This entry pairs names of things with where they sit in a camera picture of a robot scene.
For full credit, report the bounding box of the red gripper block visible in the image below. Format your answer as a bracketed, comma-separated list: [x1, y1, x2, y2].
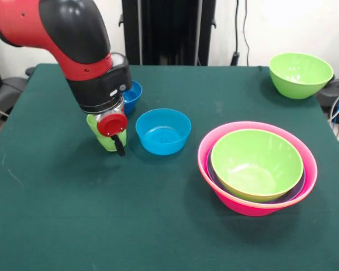
[97, 114, 128, 157]

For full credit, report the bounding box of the green plastic cup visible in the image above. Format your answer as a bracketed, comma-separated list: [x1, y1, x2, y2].
[86, 113, 128, 152]

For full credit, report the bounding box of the pink plastic bowl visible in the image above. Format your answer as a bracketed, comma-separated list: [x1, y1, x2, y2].
[216, 186, 283, 217]
[197, 120, 318, 208]

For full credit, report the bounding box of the green plastic bowl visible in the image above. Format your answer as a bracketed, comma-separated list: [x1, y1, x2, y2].
[211, 129, 305, 203]
[268, 53, 334, 100]

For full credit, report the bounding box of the purple plastic bowl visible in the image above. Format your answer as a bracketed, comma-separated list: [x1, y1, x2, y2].
[206, 152, 307, 204]

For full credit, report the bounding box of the light blue plastic bowl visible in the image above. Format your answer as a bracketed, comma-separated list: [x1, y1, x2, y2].
[135, 108, 192, 156]

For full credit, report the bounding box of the dark blue plastic bowl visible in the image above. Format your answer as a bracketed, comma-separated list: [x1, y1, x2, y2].
[120, 80, 143, 115]

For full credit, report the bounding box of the dark green table cloth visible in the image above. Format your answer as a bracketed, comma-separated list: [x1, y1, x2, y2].
[0, 63, 339, 271]

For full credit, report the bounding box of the black pedestal leg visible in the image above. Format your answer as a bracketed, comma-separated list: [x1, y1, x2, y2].
[316, 78, 339, 125]
[0, 66, 36, 113]

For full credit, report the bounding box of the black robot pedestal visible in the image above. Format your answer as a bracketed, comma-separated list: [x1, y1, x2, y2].
[118, 0, 217, 66]

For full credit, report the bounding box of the black wall cable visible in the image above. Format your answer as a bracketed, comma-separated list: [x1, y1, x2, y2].
[230, 0, 250, 67]

